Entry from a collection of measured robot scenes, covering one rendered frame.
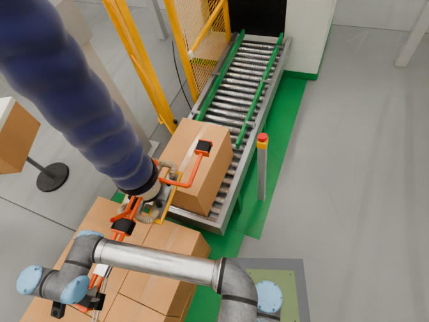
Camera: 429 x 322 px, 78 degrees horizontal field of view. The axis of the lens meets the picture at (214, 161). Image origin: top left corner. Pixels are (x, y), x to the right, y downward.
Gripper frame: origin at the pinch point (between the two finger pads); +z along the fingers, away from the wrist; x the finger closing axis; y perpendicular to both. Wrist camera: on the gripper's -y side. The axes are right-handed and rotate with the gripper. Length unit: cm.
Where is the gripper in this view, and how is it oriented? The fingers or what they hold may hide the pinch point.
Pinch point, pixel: (85, 296)
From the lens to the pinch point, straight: 143.3
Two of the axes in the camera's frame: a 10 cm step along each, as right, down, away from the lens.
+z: 1.5, 5.2, 8.4
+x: -9.4, -1.8, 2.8
